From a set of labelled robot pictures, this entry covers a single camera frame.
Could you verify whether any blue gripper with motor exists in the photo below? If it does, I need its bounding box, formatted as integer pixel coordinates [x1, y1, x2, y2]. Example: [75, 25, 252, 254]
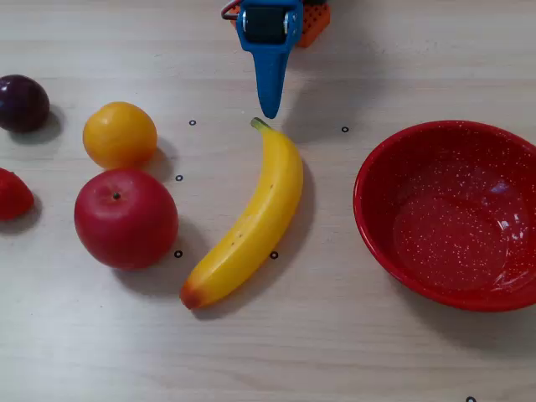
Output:
[235, 0, 303, 120]

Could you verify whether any dark purple plum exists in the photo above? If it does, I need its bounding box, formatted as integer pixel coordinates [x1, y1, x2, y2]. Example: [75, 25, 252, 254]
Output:
[0, 74, 51, 134]

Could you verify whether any red speckled bowl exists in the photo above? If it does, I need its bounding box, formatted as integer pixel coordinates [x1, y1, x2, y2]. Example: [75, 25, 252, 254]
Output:
[353, 120, 536, 313]

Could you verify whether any yellow banana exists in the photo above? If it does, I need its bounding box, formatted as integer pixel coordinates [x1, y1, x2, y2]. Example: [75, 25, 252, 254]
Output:
[179, 117, 305, 312]

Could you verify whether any yellow orange peach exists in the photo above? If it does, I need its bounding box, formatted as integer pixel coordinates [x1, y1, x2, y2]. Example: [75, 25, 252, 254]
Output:
[82, 101, 159, 171]

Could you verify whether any red apple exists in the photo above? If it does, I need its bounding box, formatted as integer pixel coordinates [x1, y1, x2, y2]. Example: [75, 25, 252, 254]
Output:
[74, 167, 180, 271]

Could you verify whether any red strawberry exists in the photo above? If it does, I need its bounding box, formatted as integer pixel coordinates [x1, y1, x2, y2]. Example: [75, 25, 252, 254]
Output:
[0, 167, 35, 222]

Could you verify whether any red white black servo cable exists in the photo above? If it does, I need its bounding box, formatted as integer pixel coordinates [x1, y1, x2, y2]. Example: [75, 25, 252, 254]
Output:
[220, 0, 243, 22]

